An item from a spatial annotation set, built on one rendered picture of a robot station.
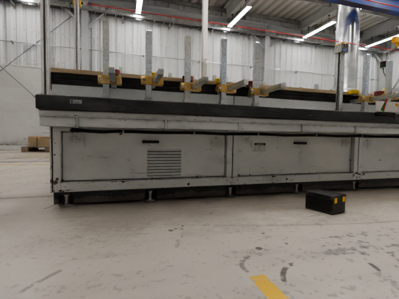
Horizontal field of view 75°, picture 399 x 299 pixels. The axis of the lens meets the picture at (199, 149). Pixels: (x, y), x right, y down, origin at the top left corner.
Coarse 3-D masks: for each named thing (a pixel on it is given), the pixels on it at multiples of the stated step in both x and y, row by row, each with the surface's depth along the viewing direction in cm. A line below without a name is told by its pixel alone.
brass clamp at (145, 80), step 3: (141, 78) 159; (144, 78) 158; (147, 78) 159; (150, 78) 160; (162, 78) 162; (141, 81) 159; (144, 81) 159; (147, 81) 160; (150, 81) 160; (159, 81) 162; (162, 81) 162; (144, 84) 161; (150, 84) 161; (153, 84) 161; (156, 84) 161; (159, 84) 162; (162, 84) 162
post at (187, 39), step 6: (186, 36) 166; (186, 42) 166; (186, 48) 166; (186, 54) 166; (186, 60) 167; (186, 66) 167; (186, 72) 167; (186, 78) 167; (186, 90) 168; (186, 96) 168
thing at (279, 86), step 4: (276, 84) 164; (280, 84) 159; (284, 84) 160; (264, 88) 177; (268, 88) 172; (272, 88) 168; (276, 88) 164; (280, 88) 162; (264, 92) 177; (268, 92) 175; (248, 96) 199
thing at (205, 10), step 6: (204, 0) 266; (204, 6) 266; (204, 12) 267; (204, 18) 267; (204, 24) 267; (204, 30) 268; (204, 36) 268; (204, 42) 268; (204, 48) 269; (204, 54) 269; (204, 60) 269; (204, 66) 270; (204, 72) 270
